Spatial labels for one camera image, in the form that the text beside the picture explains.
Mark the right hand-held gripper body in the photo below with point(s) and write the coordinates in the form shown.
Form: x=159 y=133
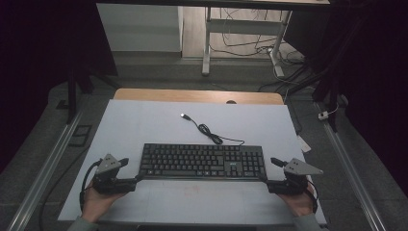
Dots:
x=288 y=186

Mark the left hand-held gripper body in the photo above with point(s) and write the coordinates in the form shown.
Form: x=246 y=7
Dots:
x=110 y=184

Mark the black computer keyboard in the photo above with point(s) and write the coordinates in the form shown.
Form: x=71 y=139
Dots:
x=192 y=159

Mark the person's right hand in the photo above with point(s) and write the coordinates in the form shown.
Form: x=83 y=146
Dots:
x=300 y=203

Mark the person's left hand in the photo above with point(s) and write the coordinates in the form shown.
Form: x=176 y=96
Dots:
x=96 y=203

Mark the white paper slip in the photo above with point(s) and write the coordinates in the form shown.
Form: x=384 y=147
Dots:
x=303 y=144

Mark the black floor plate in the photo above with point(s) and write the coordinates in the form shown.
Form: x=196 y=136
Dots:
x=80 y=135

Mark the small white box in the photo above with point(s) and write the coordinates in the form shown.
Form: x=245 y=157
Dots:
x=323 y=115

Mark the black metal stand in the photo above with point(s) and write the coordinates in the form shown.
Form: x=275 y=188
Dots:
x=332 y=96
x=72 y=96

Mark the pale grey cabinet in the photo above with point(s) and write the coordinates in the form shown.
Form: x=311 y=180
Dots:
x=138 y=29

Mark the white desk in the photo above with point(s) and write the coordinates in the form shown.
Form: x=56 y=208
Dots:
x=207 y=48

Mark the dark curtain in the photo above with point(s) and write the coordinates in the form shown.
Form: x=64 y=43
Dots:
x=38 y=57
x=372 y=64

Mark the aluminium floor rail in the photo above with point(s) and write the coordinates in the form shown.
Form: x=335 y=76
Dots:
x=45 y=174
x=349 y=166

